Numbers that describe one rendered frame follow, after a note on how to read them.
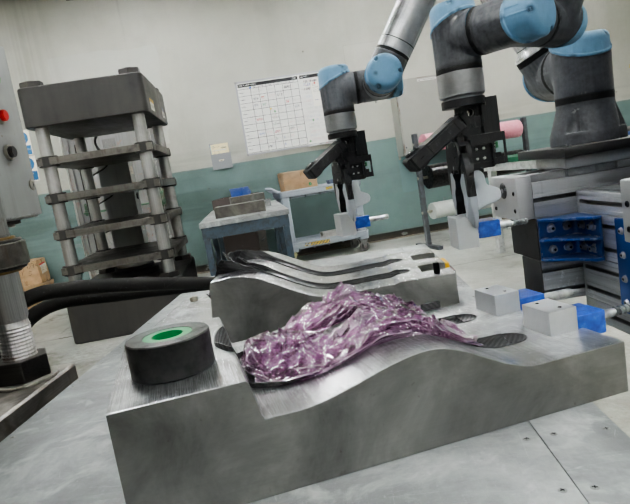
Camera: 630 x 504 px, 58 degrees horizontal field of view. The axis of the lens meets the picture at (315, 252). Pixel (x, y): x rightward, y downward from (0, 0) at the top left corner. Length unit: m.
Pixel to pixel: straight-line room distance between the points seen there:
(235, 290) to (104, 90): 4.00
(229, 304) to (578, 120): 0.82
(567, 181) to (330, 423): 0.88
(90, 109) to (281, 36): 3.34
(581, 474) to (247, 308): 0.54
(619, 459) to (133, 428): 0.40
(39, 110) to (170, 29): 3.01
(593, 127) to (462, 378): 0.84
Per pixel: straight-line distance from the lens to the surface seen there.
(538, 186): 1.26
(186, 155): 7.34
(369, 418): 0.55
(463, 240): 0.99
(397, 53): 1.27
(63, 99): 4.88
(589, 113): 1.32
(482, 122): 1.01
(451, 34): 0.99
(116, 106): 4.78
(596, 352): 0.65
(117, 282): 1.25
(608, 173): 1.33
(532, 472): 0.55
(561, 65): 1.35
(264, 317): 0.90
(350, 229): 1.38
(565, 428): 0.61
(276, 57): 7.46
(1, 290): 1.13
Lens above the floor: 1.08
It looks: 8 degrees down
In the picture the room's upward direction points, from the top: 9 degrees counter-clockwise
